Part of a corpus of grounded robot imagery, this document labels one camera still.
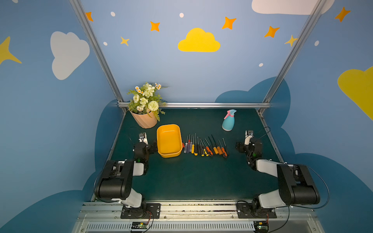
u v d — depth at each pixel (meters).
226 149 0.97
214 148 0.98
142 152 0.72
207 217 0.74
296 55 0.86
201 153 0.95
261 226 0.73
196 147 0.98
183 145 0.98
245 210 0.75
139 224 0.72
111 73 0.98
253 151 0.72
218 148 0.98
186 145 0.99
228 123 1.04
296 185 0.45
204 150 0.96
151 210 0.75
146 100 0.87
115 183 0.45
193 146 0.98
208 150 0.96
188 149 0.97
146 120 1.00
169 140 1.01
